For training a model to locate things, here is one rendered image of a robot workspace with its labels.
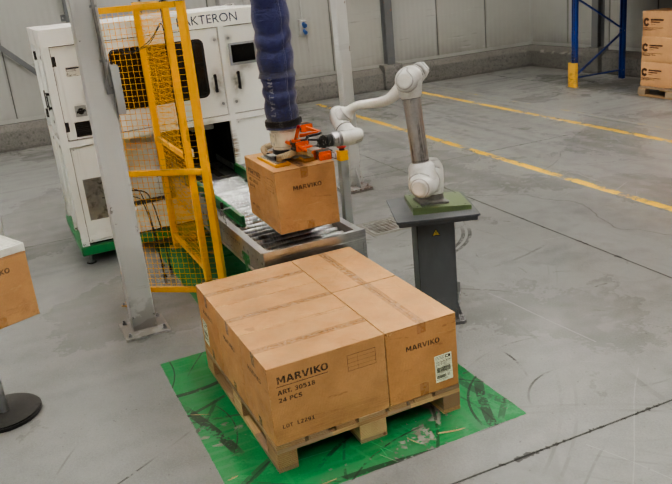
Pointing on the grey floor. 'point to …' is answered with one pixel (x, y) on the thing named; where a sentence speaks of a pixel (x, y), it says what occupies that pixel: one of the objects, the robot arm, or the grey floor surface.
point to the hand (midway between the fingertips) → (301, 145)
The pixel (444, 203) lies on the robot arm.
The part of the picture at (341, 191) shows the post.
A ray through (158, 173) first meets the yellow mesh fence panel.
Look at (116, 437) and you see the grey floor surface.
